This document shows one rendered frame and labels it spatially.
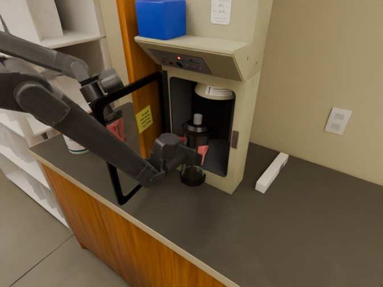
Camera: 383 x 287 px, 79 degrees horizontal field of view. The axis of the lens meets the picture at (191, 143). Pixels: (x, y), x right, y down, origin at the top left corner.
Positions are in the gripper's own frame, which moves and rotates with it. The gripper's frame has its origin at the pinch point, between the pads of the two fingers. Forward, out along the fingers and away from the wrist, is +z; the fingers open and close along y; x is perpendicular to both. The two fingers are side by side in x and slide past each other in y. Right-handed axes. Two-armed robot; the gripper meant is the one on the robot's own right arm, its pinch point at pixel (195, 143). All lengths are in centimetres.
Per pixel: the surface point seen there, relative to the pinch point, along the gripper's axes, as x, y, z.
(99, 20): -33, 101, 42
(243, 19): -40.5, -10.8, -0.3
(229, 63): -30.8, -12.1, -8.1
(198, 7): -42.5, 2.9, -0.4
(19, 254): 122, 119, -36
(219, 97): -17.3, -4.4, 5.2
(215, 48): -34.1, -8.9, -10.5
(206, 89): -19.1, 0.4, 4.7
